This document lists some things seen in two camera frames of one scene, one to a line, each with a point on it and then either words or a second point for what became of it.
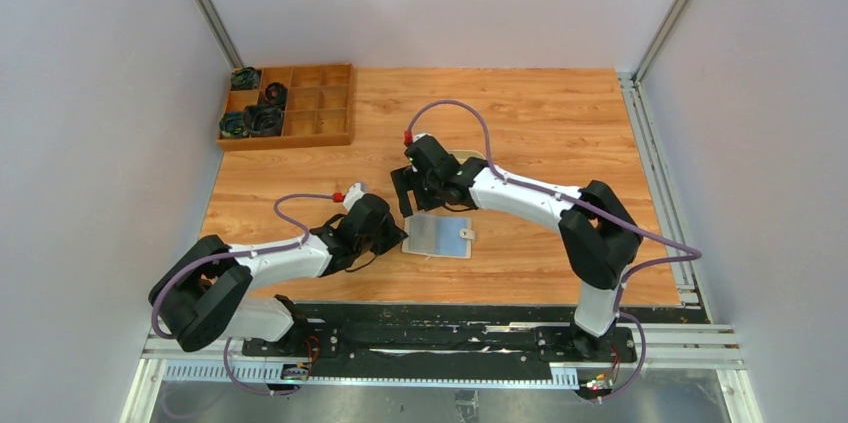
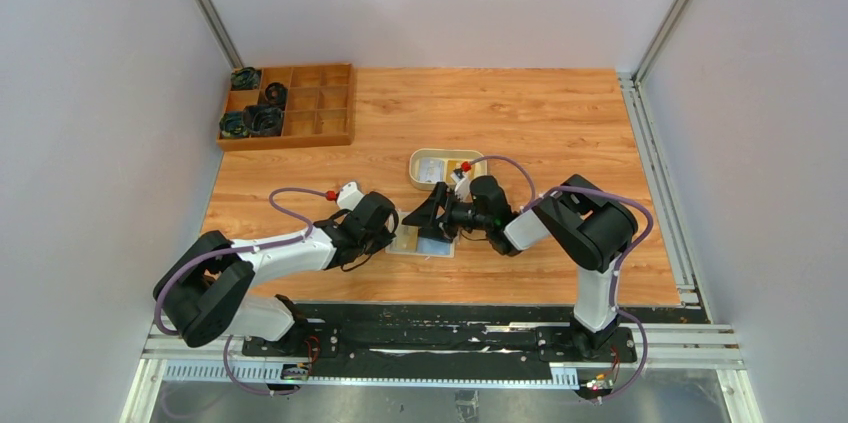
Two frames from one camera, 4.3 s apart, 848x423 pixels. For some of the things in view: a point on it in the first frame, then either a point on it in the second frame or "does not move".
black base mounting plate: x=456 y=335 does not move
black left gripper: x=394 y=234 does not move
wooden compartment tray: x=320 y=109 does not move
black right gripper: x=406 y=179 -> x=425 y=216
